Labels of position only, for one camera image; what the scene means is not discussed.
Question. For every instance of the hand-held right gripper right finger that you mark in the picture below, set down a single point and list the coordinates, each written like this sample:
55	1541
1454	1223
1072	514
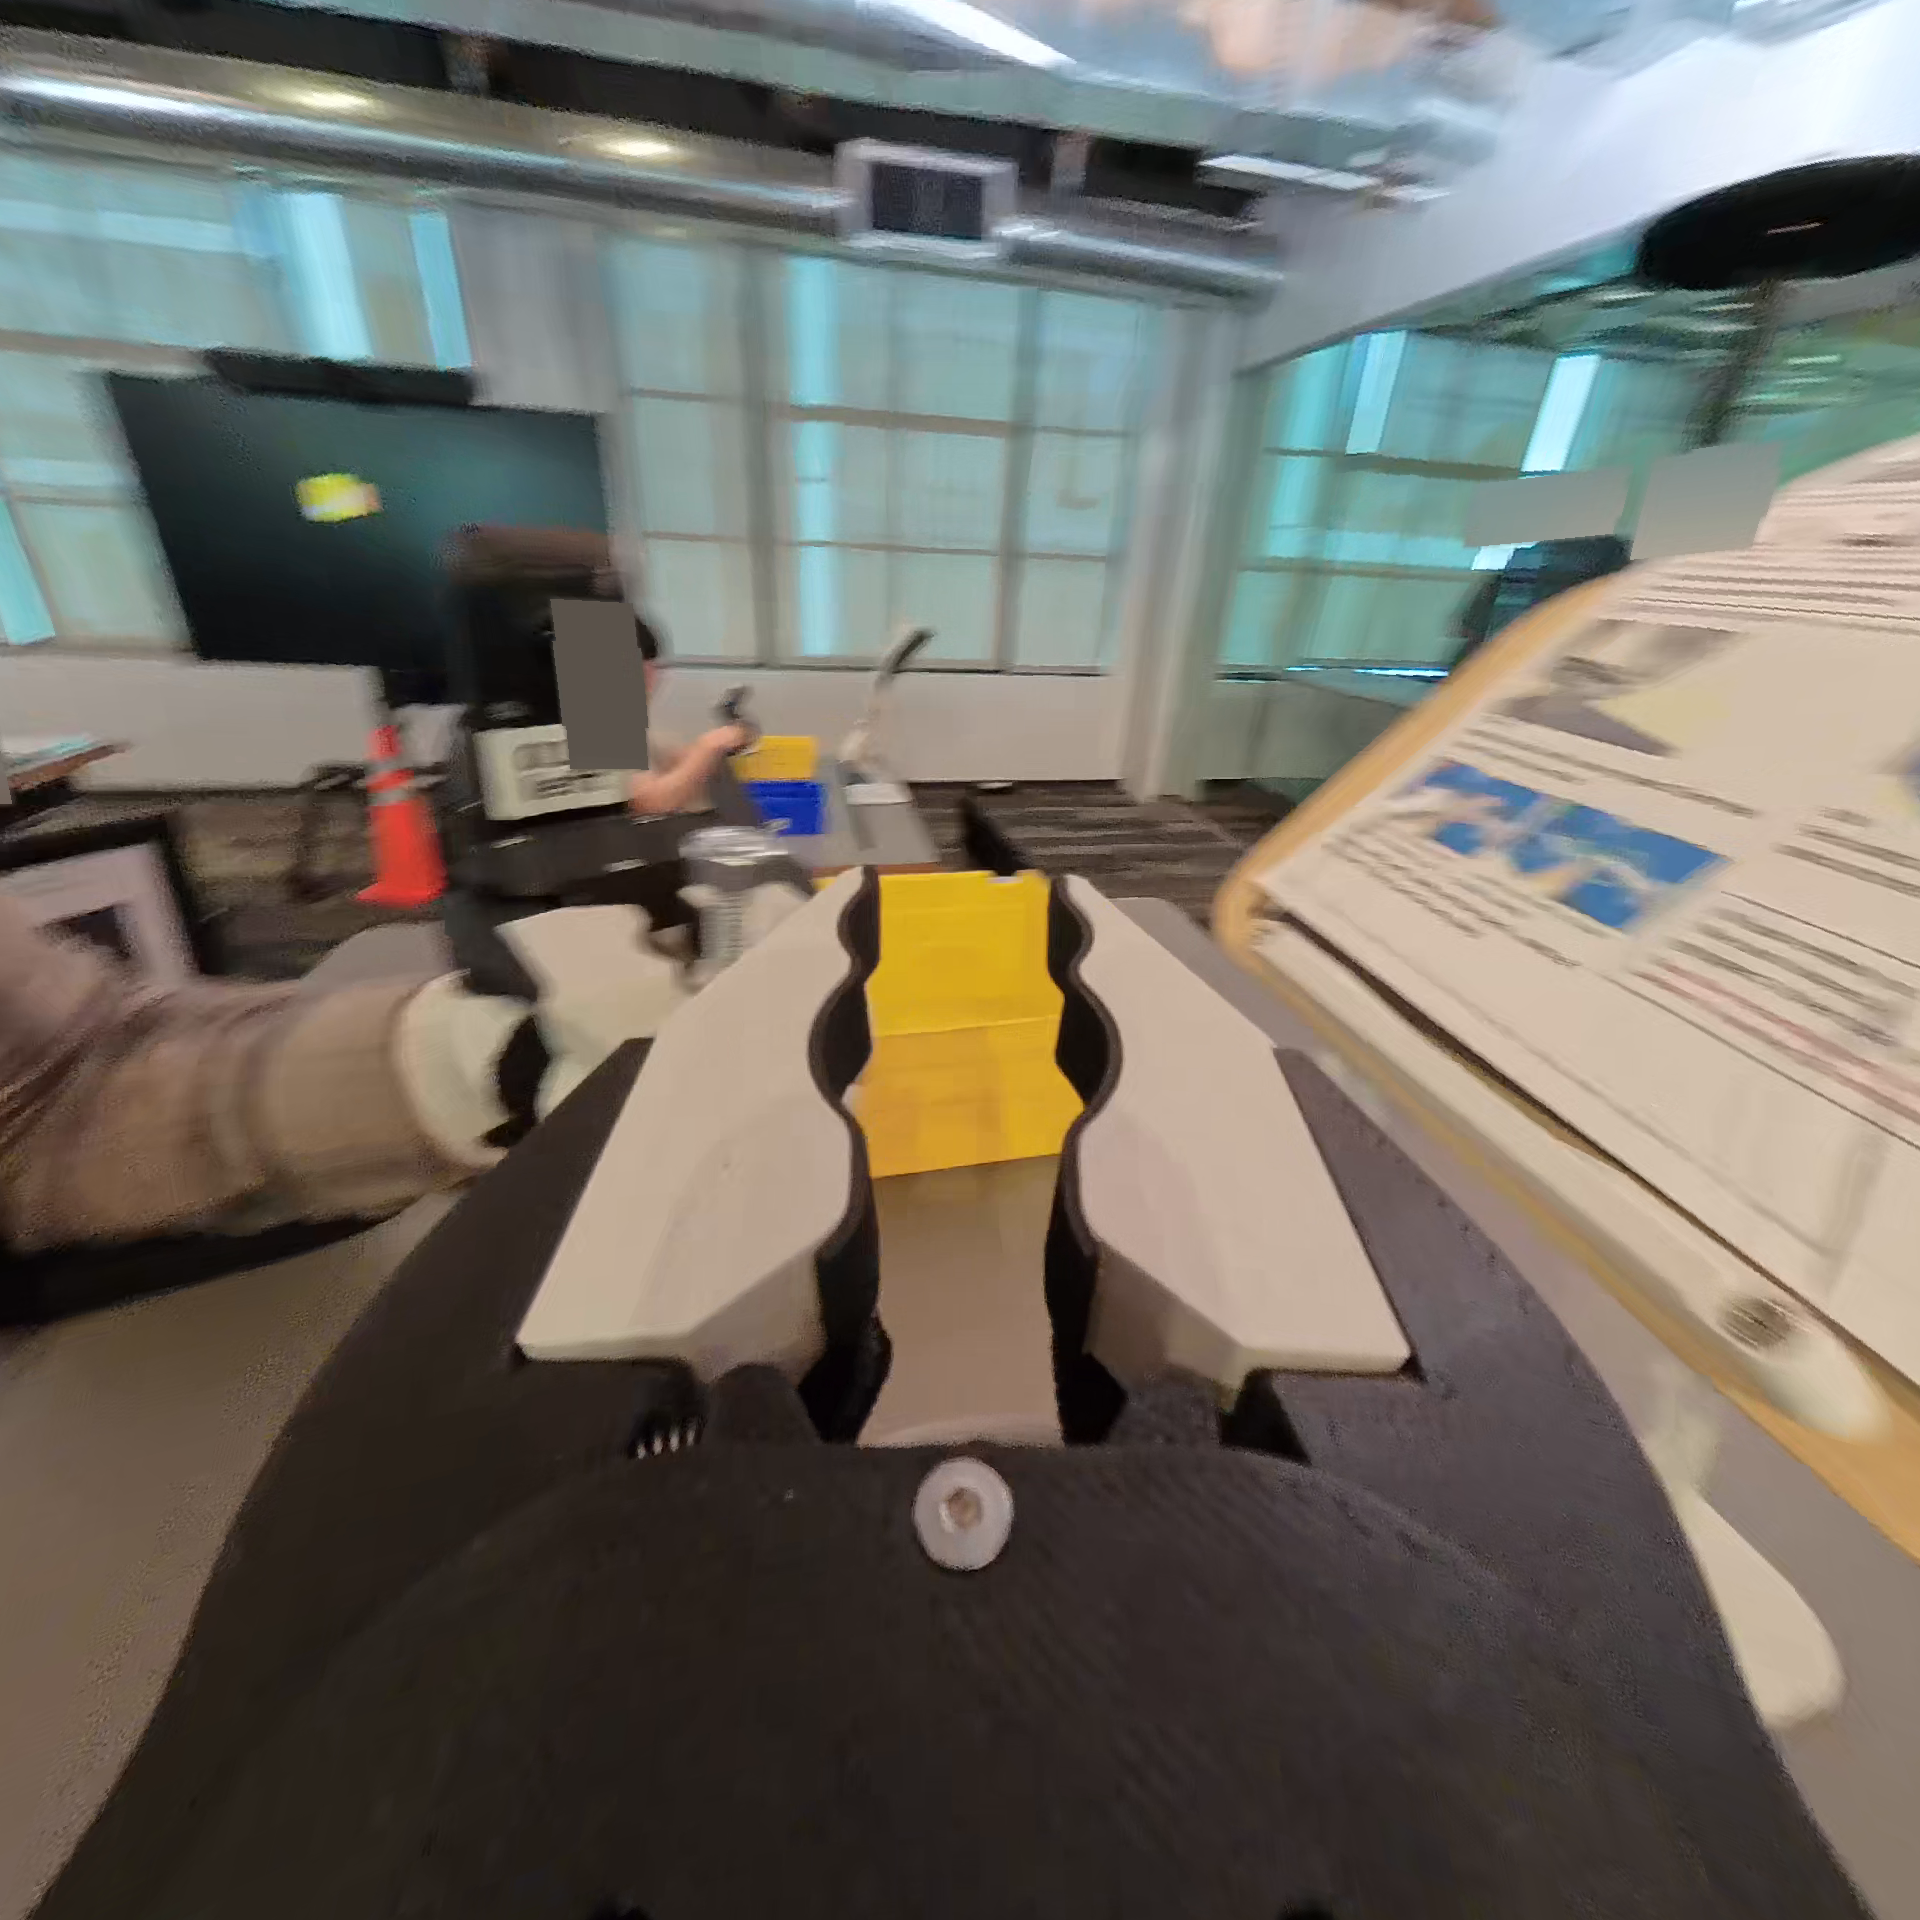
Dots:
1230	1201

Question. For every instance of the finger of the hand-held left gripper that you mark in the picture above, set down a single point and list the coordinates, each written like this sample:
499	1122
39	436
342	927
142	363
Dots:
611	967

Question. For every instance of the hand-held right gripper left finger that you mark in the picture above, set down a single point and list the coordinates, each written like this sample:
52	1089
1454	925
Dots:
707	1201

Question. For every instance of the silver hex bolt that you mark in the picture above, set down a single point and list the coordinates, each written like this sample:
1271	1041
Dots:
745	892

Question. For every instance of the yellow plastic bin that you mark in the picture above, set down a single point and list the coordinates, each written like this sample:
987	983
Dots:
960	1050

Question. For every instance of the person's left forearm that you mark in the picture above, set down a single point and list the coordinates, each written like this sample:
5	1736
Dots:
180	1096

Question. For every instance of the person's left hand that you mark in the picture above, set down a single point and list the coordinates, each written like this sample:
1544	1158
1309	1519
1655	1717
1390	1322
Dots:
450	1075

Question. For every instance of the orange traffic cone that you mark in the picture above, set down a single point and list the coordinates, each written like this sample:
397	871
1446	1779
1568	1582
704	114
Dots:
400	834

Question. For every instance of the blue plastic bin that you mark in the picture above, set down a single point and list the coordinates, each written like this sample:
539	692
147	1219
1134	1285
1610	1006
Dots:
787	809

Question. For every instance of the small yellow bin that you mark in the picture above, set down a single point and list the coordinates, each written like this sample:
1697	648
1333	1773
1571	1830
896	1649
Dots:
780	756

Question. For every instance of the black framed sign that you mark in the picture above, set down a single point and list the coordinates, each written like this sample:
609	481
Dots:
107	900

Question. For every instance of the black round pad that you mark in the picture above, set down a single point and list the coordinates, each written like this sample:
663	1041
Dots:
180	1267

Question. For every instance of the wooden document stand white base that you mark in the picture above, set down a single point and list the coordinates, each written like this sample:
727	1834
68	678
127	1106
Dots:
1710	1337

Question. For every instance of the printed instruction sheet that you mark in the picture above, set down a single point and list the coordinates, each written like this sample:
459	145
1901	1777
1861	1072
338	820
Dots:
1680	871

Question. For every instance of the black floor lamp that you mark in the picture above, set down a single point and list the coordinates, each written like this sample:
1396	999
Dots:
1801	226

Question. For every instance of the dark wall screen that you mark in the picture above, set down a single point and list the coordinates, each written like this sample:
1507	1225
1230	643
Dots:
360	540

